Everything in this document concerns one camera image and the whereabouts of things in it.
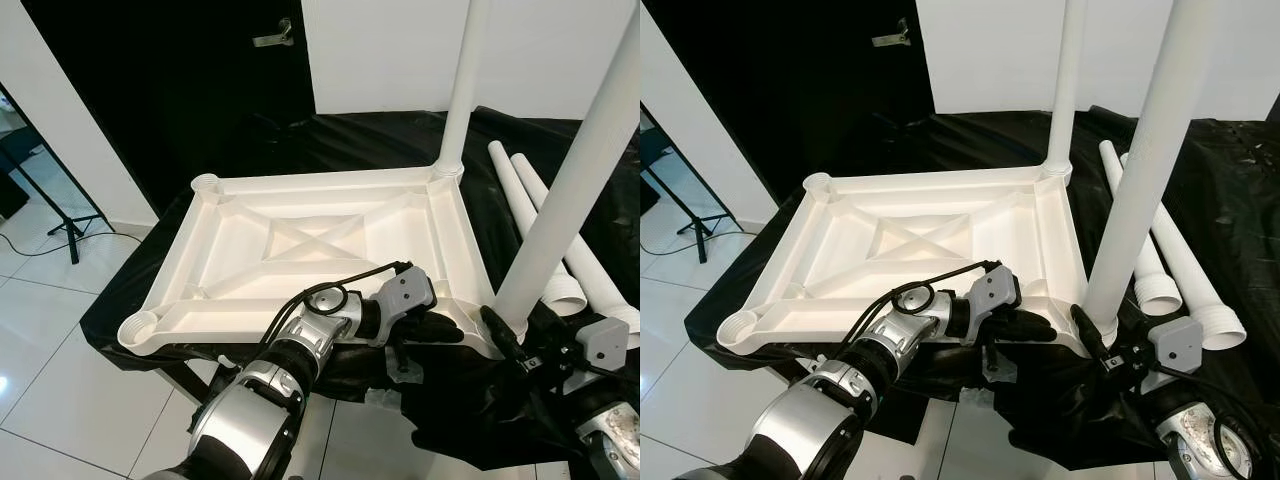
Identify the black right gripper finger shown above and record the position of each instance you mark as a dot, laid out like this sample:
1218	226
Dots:
502	335
1090	333

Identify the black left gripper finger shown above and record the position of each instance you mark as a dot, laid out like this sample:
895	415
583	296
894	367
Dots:
440	328
1030	327

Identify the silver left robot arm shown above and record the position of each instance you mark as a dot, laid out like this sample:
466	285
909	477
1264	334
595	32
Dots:
250	420
810	430

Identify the black tripod stand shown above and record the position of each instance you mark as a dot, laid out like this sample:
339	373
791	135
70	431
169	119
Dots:
70	230
700	228

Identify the black work table leg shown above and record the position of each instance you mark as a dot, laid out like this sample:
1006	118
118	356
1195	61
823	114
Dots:
790	380
188	385

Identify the black shiny table cover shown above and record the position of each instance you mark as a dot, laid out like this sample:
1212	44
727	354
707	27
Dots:
745	290
140	290

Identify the white work table frame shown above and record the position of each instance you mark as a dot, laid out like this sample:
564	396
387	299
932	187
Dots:
385	398
975	395

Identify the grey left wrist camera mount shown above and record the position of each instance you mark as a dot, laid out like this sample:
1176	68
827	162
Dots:
990	298
405	298

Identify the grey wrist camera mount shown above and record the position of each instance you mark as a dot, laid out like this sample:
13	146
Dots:
1175	342
405	298
604	342
990	298

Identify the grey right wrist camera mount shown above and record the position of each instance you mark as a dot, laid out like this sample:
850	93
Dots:
1175	342
604	342

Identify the black wall pillar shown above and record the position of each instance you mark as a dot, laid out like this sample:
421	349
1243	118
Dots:
1273	112

